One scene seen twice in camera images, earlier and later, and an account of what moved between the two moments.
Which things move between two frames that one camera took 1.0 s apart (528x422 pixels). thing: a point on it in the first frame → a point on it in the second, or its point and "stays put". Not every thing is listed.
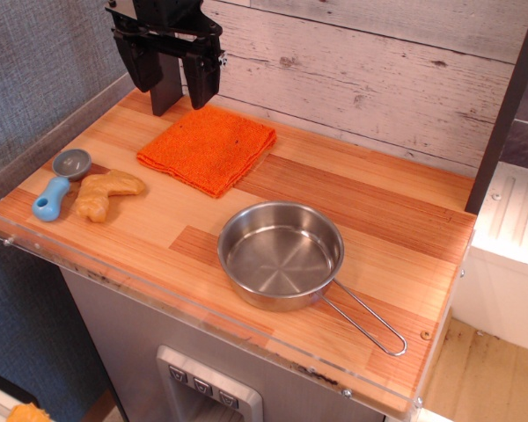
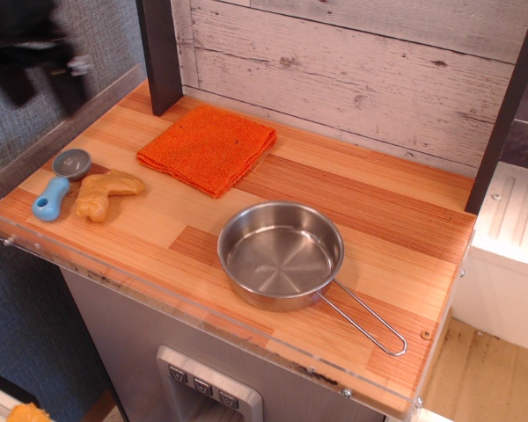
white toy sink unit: (501, 290) stays put
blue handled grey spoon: (69, 163) stays put
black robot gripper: (175, 27) → (22, 33)
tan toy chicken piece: (97, 189) stays put
